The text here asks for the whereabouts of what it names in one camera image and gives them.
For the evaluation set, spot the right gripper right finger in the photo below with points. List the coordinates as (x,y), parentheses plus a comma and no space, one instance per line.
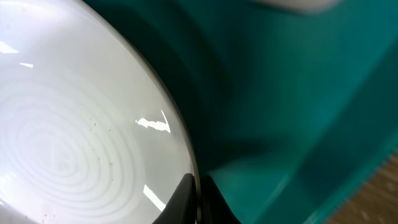
(214,209)

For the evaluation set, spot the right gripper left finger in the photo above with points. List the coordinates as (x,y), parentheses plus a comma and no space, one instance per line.
(182,206)

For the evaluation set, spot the pink round plate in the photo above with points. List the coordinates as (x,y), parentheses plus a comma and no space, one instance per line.
(88,133)

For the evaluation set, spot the teal plastic tray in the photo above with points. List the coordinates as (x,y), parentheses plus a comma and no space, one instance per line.
(288,110)

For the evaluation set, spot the grey round plate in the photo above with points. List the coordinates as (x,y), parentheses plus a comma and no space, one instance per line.
(299,6)

